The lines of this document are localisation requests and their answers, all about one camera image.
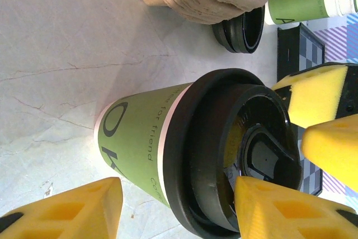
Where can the stack of black cup lids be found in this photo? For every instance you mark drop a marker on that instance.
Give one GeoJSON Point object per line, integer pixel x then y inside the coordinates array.
{"type": "Point", "coordinates": [249, 34]}

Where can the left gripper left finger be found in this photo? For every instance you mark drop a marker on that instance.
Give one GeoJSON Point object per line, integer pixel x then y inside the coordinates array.
{"type": "Point", "coordinates": [70, 216]}

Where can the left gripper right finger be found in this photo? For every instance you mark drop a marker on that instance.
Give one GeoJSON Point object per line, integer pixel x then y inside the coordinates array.
{"type": "Point", "coordinates": [279, 216]}

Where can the green paper coffee cup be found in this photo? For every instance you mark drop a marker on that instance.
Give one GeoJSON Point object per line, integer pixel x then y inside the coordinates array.
{"type": "Point", "coordinates": [134, 138]}

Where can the black white chessboard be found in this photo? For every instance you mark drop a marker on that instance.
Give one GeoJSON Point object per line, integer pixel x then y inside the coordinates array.
{"type": "Point", "coordinates": [288, 54]}

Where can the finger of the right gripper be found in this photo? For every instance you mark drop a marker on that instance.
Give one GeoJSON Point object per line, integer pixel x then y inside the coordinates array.
{"type": "Point", "coordinates": [316, 96]}
{"type": "Point", "coordinates": [335, 149]}

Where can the black coffee cup lid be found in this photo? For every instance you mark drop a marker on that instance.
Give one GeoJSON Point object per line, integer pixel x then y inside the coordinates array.
{"type": "Point", "coordinates": [201, 138]}

